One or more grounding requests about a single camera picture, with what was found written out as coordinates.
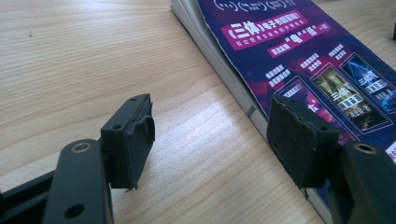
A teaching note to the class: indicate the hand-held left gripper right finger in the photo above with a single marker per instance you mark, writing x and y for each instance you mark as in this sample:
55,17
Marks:
297,146

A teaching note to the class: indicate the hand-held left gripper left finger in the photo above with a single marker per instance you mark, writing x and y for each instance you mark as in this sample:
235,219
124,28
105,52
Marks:
130,140

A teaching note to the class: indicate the purple paperback book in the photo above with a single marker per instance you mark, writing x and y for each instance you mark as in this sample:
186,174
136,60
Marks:
280,46

